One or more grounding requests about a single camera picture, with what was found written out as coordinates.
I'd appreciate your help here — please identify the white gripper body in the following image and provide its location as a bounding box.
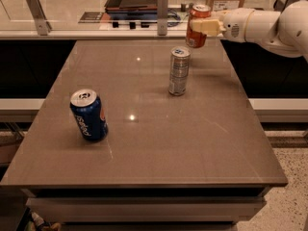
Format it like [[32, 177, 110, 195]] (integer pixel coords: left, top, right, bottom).
[[222, 8, 254, 42]]

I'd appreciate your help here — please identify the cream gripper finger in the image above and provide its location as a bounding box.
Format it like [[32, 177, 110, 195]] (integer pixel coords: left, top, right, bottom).
[[190, 19, 225, 37], [211, 11, 228, 20]]

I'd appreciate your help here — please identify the red coke can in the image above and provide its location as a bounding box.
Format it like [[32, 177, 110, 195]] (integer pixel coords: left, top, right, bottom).
[[186, 4, 211, 48]]

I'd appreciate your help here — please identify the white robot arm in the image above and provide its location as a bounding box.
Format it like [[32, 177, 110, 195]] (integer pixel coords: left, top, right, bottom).
[[189, 0, 308, 61]]

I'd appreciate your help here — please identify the tall silver energy drink can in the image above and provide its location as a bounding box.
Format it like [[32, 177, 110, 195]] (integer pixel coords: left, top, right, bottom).
[[168, 46, 191, 95]]

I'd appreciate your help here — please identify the blue pepsi can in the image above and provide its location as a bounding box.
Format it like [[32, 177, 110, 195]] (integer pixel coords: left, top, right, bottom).
[[70, 89, 108, 141]]

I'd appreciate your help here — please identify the grey table drawer front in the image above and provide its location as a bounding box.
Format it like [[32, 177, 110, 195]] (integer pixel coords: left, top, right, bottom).
[[27, 197, 266, 222]]

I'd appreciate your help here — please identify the middle metal railing post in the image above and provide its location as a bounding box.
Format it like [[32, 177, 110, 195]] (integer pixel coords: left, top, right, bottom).
[[157, 0, 168, 36]]

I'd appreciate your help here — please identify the left metal railing post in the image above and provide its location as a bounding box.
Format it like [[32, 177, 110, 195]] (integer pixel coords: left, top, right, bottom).
[[26, 0, 51, 36]]

